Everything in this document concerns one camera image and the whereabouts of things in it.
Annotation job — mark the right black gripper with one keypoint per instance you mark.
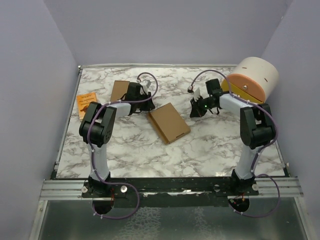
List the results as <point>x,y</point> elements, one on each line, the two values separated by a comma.
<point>195,111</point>

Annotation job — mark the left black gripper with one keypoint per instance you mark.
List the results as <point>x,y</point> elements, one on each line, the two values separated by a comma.
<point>149,106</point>

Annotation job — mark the brown cardboard box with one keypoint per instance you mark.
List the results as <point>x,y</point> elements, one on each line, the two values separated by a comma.
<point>168,123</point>

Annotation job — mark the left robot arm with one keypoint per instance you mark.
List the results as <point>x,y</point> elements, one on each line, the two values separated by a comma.
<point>97,125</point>

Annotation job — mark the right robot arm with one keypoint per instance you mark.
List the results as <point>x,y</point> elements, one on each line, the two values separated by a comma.
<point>257,130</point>

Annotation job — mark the small folded cardboard box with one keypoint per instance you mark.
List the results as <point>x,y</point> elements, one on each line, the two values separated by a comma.
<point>120,88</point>

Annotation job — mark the orange book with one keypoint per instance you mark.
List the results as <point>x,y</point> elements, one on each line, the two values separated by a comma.
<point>83,101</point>

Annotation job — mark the white cylinder with coloured base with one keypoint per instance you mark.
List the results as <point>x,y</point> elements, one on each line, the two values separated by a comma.
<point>253,79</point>

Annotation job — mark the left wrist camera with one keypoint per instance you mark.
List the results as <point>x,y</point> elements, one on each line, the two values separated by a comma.
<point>144,85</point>

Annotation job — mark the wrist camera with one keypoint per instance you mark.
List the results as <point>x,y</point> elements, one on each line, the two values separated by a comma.
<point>196,93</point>
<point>144,85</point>

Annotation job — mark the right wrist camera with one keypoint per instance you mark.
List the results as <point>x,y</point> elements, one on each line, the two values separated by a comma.
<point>196,93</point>

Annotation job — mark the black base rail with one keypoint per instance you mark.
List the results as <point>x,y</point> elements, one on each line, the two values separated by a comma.
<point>165,192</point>

